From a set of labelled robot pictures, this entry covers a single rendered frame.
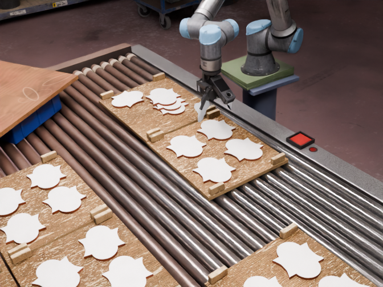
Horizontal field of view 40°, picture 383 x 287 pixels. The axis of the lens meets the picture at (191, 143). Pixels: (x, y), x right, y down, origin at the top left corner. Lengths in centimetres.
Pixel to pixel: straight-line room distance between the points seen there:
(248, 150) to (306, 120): 201
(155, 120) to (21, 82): 61
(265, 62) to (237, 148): 70
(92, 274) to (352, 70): 350
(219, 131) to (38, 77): 85
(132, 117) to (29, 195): 57
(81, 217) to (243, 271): 55
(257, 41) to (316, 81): 201
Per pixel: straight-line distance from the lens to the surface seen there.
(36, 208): 180
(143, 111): 221
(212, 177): 179
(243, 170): 183
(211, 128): 204
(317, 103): 412
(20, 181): 193
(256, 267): 151
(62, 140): 214
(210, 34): 183
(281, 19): 233
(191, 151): 191
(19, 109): 216
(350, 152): 361
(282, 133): 207
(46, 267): 158
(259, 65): 252
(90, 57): 271
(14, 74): 245
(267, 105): 260
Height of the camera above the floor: 205
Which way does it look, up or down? 34 degrees down
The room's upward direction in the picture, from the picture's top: 4 degrees counter-clockwise
